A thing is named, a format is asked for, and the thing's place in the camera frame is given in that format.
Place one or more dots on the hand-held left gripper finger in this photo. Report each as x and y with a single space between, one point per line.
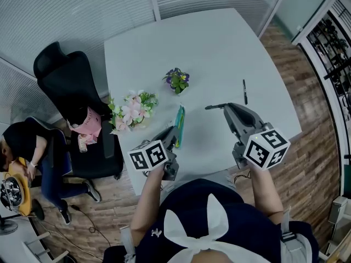
176 140
166 135

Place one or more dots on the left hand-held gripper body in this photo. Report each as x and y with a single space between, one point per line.
148 155

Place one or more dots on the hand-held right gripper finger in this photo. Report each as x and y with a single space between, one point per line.
233 122
249 114

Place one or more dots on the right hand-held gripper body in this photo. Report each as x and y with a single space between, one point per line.
266 149

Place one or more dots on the green patterned pencil pouch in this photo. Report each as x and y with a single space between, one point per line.
180 119

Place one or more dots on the person's right forearm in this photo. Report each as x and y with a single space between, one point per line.
264 190

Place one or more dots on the person's left forearm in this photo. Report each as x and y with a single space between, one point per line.
148 201

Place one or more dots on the pink flowers in cream pot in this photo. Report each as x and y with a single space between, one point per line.
134 111

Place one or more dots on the small purple flower plant pot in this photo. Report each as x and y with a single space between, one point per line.
177 81

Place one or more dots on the pink snack packet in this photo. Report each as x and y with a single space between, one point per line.
86 142

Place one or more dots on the pink paper bag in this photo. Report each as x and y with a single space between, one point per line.
89 122

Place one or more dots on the person's navy top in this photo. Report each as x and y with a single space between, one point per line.
246 229

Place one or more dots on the white box unit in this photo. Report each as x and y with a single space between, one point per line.
338 210

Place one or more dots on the black metal railing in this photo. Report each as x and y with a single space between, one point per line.
334 73

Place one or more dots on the white hair bow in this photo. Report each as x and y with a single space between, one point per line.
203 240

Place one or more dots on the black office chair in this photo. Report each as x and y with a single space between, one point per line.
68 83

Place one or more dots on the black round stand base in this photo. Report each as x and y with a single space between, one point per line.
38 210

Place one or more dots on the yellow round table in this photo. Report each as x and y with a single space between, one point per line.
26 190

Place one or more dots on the grey round basket of gear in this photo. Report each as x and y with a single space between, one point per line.
11 192

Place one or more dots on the black floor fan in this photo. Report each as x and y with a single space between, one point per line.
6 226

